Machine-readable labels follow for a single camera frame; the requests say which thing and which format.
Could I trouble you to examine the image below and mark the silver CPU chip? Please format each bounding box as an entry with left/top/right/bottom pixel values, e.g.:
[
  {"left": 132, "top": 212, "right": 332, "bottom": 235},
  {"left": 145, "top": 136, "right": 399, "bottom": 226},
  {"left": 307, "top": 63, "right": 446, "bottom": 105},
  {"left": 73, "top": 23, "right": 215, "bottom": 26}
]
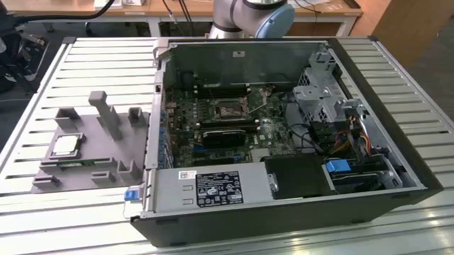
[{"left": 50, "top": 134, "right": 81, "bottom": 155}]

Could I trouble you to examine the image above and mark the black CPU socket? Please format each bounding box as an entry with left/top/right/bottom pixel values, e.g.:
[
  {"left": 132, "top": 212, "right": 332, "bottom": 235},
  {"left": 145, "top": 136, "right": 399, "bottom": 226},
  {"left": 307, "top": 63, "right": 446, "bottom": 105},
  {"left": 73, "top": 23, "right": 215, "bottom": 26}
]
[{"left": 211, "top": 99, "right": 253, "bottom": 120}]

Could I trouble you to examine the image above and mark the green motherboard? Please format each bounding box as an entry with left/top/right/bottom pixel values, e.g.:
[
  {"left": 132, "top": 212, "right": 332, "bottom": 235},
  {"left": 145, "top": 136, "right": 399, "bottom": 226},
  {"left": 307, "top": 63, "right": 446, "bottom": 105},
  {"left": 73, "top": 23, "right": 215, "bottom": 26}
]
[{"left": 163, "top": 84, "right": 301, "bottom": 168}]

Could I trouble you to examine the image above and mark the thin metal locking lever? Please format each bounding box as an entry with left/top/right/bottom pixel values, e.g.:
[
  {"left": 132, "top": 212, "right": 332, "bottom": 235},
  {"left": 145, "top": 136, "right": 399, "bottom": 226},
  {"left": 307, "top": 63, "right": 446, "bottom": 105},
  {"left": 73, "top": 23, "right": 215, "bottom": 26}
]
[{"left": 247, "top": 96, "right": 276, "bottom": 114}]

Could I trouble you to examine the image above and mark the small silver heat sink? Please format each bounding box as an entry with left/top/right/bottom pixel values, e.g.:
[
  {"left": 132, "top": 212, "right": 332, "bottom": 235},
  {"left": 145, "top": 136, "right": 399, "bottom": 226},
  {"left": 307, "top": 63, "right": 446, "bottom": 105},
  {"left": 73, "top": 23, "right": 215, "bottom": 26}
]
[{"left": 253, "top": 148, "right": 273, "bottom": 161}]

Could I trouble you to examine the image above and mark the black power supply label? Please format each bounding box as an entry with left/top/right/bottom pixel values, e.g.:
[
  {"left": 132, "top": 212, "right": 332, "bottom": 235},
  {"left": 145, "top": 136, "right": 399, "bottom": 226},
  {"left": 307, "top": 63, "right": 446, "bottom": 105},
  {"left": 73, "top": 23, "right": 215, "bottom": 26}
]
[{"left": 196, "top": 171, "right": 244, "bottom": 208}]

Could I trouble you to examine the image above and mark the grey power supply box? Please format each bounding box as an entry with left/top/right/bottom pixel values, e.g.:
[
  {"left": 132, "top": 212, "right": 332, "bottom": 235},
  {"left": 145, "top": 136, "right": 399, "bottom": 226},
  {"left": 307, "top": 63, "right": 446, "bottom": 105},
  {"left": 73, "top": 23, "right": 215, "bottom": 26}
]
[{"left": 151, "top": 161, "right": 276, "bottom": 215}]

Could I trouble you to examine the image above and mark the silver metal drive cage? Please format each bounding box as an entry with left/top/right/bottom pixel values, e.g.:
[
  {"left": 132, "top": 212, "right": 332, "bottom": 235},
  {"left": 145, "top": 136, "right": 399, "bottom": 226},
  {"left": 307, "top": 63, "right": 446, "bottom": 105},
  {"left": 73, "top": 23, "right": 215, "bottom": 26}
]
[{"left": 292, "top": 47, "right": 355, "bottom": 122}]

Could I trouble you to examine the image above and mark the blue disk carrier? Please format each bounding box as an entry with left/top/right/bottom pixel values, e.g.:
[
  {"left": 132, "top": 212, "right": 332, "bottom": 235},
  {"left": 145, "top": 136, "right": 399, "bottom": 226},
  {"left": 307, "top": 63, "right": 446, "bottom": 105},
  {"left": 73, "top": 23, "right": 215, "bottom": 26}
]
[{"left": 324, "top": 158, "right": 352, "bottom": 175}]

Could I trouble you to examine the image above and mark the grey plastic parts rack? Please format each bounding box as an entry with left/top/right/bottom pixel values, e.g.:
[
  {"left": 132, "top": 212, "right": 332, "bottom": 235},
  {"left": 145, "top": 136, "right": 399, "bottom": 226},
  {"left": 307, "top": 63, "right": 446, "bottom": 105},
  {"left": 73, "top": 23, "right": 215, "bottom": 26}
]
[{"left": 30, "top": 90, "right": 152, "bottom": 194}]

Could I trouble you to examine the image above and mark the blue plastic case latch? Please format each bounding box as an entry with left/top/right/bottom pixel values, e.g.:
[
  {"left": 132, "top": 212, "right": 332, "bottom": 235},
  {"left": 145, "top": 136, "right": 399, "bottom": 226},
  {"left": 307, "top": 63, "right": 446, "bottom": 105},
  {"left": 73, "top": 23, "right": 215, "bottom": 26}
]
[{"left": 124, "top": 186, "right": 141, "bottom": 203}]

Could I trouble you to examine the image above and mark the black open PC case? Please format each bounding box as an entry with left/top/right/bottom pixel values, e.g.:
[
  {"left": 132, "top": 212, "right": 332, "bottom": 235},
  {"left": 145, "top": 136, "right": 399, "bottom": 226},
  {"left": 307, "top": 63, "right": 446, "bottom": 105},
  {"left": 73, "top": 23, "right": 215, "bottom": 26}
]
[{"left": 129, "top": 36, "right": 444, "bottom": 248}]

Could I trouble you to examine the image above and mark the green RAM stick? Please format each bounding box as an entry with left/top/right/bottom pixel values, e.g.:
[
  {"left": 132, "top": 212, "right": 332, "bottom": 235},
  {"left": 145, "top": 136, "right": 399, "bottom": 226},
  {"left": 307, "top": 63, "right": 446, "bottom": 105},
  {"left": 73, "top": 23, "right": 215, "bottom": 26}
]
[{"left": 58, "top": 158, "right": 111, "bottom": 168}]

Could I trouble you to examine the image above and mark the wooden desk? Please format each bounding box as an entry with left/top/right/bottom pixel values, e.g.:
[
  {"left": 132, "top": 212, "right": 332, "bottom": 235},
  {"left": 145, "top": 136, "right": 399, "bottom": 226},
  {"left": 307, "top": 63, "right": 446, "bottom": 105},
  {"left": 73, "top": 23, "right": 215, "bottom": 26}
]
[{"left": 6, "top": 0, "right": 364, "bottom": 38}]

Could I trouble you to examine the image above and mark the brown wooden cabinet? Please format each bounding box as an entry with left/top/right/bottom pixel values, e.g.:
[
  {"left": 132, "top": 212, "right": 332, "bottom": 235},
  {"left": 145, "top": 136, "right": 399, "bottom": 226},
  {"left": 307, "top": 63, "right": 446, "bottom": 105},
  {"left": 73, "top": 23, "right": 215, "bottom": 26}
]
[{"left": 348, "top": 0, "right": 454, "bottom": 67}]

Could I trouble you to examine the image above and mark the black office chair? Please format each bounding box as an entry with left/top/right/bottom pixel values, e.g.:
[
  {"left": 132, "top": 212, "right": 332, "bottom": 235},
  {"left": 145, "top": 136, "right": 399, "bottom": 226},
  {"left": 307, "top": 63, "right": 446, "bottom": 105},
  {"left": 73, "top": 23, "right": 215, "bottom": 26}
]
[{"left": 0, "top": 23, "right": 50, "bottom": 94}]

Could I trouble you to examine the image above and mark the black wire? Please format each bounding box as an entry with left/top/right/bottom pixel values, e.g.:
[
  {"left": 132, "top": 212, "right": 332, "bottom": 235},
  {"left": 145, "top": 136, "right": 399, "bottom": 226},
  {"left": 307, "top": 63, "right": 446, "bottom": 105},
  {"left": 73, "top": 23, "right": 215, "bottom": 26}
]
[{"left": 288, "top": 122, "right": 322, "bottom": 155}]

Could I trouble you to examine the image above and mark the yellow red wire bundle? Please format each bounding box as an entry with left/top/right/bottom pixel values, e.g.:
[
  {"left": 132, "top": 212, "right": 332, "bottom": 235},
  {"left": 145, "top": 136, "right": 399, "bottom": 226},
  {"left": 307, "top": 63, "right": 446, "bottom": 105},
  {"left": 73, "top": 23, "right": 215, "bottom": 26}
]
[{"left": 332, "top": 114, "right": 374, "bottom": 157}]

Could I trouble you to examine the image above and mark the thick black hose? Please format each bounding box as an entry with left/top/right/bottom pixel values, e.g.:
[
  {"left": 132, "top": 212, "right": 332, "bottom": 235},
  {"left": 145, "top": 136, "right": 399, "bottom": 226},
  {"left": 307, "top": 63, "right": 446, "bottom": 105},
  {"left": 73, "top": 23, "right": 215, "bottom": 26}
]
[{"left": 0, "top": 0, "right": 117, "bottom": 27}]

